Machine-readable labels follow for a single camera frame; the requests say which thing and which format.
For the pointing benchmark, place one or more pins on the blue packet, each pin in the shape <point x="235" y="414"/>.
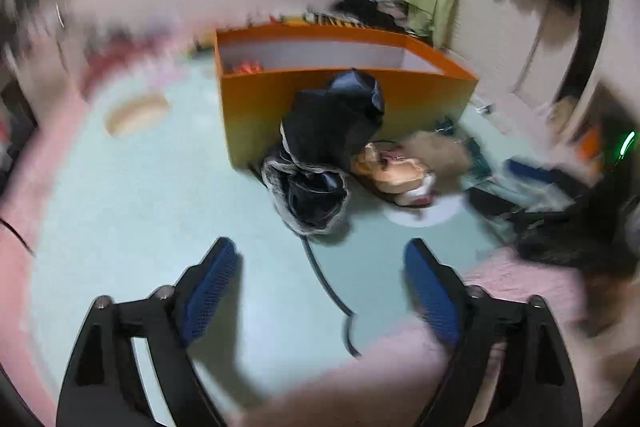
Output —
<point x="535" y="174"/>

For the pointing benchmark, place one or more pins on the white round disc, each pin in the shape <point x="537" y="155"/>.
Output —
<point x="425" y="214"/>

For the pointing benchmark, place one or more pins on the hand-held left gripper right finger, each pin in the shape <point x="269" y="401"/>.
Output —
<point x="432" y="292"/>

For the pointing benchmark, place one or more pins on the orange storage box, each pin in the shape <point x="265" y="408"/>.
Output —
<point x="260" y="117"/>

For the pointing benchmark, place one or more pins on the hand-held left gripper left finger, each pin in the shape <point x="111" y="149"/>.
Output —
<point x="212" y="287"/>

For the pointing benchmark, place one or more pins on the pile of clothes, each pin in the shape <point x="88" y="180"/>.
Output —
<point x="370" y="2"/>

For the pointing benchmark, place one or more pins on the red items in box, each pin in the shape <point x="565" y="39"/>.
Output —
<point x="245" y="67"/>

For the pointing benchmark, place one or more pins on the orange object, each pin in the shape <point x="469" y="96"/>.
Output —
<point x="589" y="146"/>

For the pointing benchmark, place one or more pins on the light green desktop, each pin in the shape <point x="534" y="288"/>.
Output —
<point x="150" y="207"/>

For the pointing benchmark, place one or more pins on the orange plush toy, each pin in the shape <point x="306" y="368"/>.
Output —
<point x="395" y="174"/>

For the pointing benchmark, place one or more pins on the black fabric pouch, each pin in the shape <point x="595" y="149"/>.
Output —
<point x="320" y="127"/>

